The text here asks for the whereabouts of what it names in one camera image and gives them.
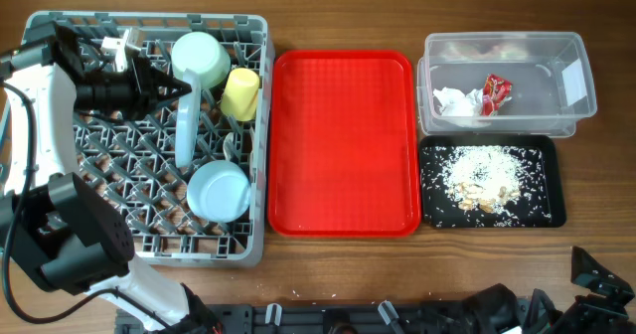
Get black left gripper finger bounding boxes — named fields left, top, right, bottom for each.
left=148, top=91, right=190, bottom=113
left=149, top=65, right=192, bottom=95

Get light blue plate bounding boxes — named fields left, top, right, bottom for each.
left=175, top=69, right=201, bottom=167

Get mint green bowl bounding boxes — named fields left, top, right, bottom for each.
left=171, top=32, right=231, bottom=88

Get yellow plastic cup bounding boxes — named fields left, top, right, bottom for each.
left=220, top=68, right=260, bottom=121

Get light blue rice bowl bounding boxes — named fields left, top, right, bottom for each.
left=186, top=160, right=251, bottom=223

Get white tissue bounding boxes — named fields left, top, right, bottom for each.
left=433, top=87, right=483, bottom=116

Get rice and food scraps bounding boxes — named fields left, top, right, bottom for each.
left=420, top=145, right=553, bottom=229

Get red snack wrapper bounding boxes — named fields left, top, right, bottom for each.
left=481, top=74, right=513, bottom=116

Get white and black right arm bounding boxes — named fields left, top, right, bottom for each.
left=459, top=247, right=635, bottom=334

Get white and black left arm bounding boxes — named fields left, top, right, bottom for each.
left=1, top=22, right=225, bottom=333

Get grey plastic dishwasher rack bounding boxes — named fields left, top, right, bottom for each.
left=23, top=11, right=275, bottom=267

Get clear plastic waste bin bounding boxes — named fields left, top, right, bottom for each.
left=416, top=32, right=597, bottom=137

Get red plastic serving tray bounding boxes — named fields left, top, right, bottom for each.
left=267, top=50, right=421, bottom=238

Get black plastic tray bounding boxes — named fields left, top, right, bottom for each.
left=419, top=134, right=566, bottom=228

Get white label sticker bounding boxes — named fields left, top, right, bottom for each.
left=561, top=59, right=587, bottom=106

